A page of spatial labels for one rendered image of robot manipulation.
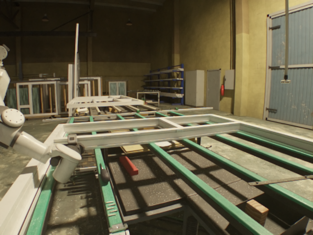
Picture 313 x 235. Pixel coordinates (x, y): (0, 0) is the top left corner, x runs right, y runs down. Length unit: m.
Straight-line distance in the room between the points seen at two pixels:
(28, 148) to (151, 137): 0.73
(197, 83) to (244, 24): 3.94
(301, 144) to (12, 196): 1.38
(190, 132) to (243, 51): 6.99
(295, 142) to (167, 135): 0.82
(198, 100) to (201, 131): 8.96
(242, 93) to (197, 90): 3.09
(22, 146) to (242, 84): 7.75
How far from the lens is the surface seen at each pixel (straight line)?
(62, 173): 0.74
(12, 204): 0.58
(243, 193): 1.23
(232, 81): 8.58
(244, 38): 8.25
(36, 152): 0.71
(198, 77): 10.25
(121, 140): 1.12
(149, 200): 1.09
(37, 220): 0.62
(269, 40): 7.71
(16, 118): 0.72
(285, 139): 1.34
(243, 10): 8.59
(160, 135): 1.19
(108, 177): 0.70
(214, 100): 9.81
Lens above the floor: 1.23
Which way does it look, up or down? 10 degrees down
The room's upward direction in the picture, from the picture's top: straight up
